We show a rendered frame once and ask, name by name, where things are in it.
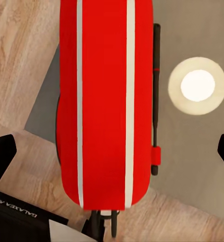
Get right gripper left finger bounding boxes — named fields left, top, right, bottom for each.
left=0, top=134, right=16, bottom=179

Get radio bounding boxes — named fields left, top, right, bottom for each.
left=55, top=0, right=161, bottom=238

